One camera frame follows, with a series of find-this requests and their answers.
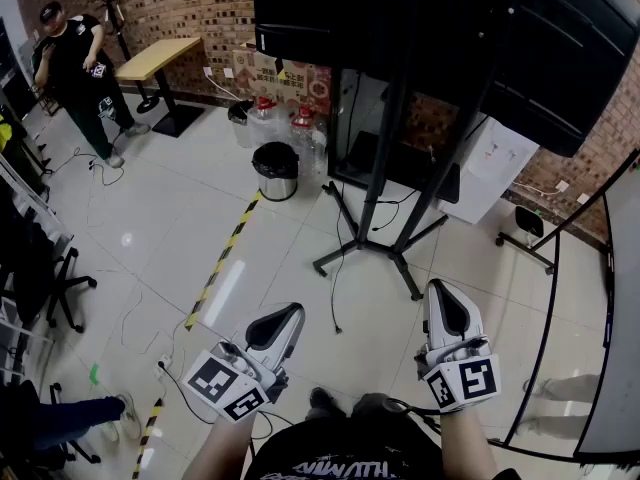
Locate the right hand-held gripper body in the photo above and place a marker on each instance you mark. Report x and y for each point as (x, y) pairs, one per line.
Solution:
(475, 378)

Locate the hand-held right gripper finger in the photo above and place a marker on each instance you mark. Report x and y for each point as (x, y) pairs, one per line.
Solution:
(432, 328)
(472, 325)

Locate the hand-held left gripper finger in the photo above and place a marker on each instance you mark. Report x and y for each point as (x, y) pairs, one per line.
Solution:
(287, 345)
(250, 323)

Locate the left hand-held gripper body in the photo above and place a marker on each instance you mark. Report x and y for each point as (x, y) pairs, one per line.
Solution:
(215, 383)

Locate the person's left forearm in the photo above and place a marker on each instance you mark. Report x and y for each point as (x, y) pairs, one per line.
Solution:
(220, 448)

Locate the person's right forearm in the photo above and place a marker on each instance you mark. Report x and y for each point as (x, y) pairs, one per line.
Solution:
(467, 443)

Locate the person's left leg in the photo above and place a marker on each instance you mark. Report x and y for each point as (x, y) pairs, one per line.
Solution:
(322, 400)

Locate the person's leg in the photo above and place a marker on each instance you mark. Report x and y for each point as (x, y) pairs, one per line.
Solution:
(372, 404)
(322, 400)

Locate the yellow black striped floor tape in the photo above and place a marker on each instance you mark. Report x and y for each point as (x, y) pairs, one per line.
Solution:
(226, 255)
(147, 433)

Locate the person's right leg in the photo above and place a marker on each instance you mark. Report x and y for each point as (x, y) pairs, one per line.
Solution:
(372, 404)

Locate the small black box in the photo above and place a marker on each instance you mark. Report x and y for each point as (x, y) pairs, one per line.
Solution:
(529, 223)

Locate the person's black t-shirt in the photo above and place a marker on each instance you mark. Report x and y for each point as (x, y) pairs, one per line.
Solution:
(350, 448)

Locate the steel trash bin black bag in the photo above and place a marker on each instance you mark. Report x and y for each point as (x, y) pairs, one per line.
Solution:
(275, 183)

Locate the dark metal TV stand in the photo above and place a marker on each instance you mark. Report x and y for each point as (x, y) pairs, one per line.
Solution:
(375, 188)

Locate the black chair base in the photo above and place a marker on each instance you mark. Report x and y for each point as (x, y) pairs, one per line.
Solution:
(75, 448)

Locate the white water dispenser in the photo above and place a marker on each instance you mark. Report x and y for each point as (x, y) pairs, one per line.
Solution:
(495, 168)

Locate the black stand shelf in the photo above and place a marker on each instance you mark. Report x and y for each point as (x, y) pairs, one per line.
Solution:
(400, 163)

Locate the clear water jug red cap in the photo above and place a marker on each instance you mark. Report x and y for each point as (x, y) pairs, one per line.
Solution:
(307, 143)
(262, 123)

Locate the small bin with black bag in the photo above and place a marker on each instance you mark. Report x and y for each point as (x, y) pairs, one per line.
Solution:
(240, 128)

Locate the black office chair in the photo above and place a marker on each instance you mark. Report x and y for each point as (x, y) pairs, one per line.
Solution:
(30, 278)

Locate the black framed glass cabinet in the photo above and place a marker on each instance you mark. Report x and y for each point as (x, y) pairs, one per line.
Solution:
(360, 108)

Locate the printed cardboard box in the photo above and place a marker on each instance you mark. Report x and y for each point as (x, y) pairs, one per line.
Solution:
(280, 83)

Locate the white metal shelf rack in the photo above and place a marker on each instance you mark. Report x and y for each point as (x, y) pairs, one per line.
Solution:
(30, 203)

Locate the wooden table black base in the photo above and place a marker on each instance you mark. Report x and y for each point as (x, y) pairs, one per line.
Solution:
(155, 55)

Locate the yellow safety vest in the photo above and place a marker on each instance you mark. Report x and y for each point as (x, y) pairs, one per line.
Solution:
(4, 135)

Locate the whiteboard with black frame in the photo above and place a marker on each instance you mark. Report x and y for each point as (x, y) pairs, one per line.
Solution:
(625, 318)

